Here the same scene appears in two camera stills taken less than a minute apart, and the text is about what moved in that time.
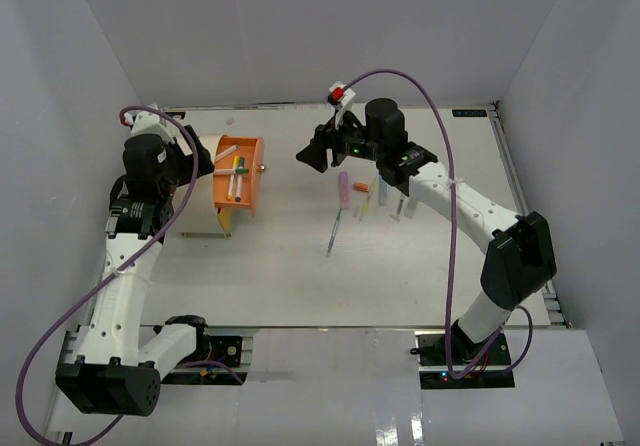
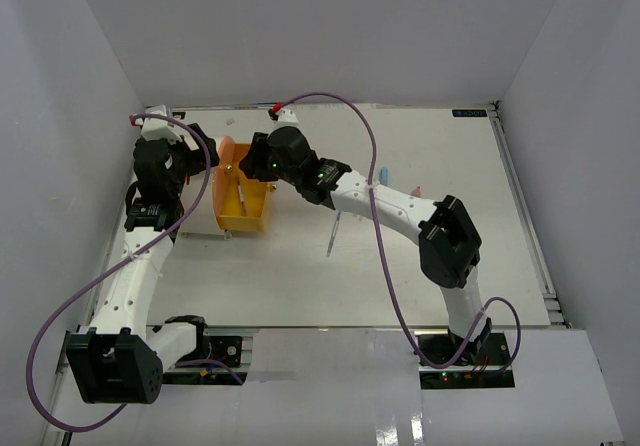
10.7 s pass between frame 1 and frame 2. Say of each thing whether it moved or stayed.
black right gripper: moved
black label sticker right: stayed
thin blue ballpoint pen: stayed
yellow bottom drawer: moved
